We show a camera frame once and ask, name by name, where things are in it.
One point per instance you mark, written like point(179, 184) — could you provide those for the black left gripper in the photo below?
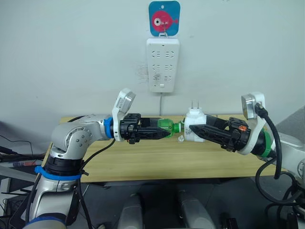
point(129, 128)

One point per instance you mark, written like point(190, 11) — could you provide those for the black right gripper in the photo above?
point(237, 136)

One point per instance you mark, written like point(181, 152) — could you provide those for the green bottle with white label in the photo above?
point(164, 125)

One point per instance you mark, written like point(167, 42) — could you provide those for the white mosquito repellent heater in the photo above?
point(194, 119)

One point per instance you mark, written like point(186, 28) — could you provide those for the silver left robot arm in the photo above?
point(71, 136)

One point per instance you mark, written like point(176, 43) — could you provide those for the clear plastic bottle cap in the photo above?
point(180, 138)

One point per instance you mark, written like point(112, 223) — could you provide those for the white power strip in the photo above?
point(163, 69)

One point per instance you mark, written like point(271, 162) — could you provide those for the grey rounded shape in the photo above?
point(131, 214)
point(195, 210)

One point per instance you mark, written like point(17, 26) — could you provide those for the grey metal rack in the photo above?
point(14, 175)

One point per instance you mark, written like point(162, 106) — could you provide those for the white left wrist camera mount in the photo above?
point(124, 101)

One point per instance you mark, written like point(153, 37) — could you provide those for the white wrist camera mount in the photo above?
point(124, 101)
point(253, 138)

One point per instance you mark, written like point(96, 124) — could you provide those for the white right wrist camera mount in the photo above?
point(253, 138)

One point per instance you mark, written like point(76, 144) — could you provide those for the blue fish wall hook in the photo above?
point(171, 12)

